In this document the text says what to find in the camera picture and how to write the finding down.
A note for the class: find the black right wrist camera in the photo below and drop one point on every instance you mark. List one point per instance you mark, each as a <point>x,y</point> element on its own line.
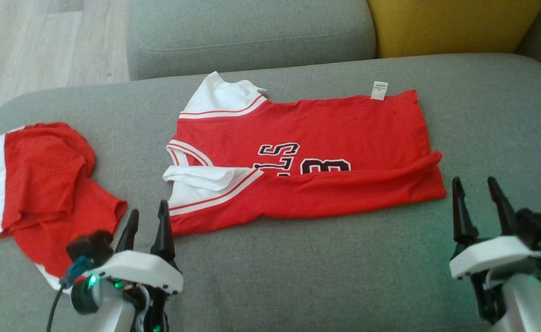
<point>540,226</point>

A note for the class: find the large grey sofa seat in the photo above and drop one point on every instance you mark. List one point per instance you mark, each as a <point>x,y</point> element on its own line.
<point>298,276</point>

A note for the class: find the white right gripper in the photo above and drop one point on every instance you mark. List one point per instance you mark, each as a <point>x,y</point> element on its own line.
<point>487,256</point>

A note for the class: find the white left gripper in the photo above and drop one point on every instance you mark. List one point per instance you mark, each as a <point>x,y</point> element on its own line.
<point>141,269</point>

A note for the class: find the yellow cushion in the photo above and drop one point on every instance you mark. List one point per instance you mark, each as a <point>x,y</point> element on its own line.
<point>454,25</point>

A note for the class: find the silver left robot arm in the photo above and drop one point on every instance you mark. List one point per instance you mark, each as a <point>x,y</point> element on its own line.
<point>109,313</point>

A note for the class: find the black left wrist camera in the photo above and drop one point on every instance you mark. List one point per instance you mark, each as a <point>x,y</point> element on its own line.
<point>90,246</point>

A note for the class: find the red shorts with white stripe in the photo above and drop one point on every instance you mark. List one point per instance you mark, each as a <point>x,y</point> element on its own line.
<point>49,184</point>

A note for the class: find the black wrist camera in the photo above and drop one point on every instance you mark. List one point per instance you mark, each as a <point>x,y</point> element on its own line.
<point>90,246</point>
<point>540,226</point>

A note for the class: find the grey sofa back cushion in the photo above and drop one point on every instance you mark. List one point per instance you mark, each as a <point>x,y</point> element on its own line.
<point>252,32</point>

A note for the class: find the red white basketball jersey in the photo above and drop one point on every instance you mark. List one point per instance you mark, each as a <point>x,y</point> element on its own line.
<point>335,124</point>

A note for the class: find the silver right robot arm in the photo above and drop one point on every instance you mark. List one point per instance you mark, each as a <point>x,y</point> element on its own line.
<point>524,304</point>

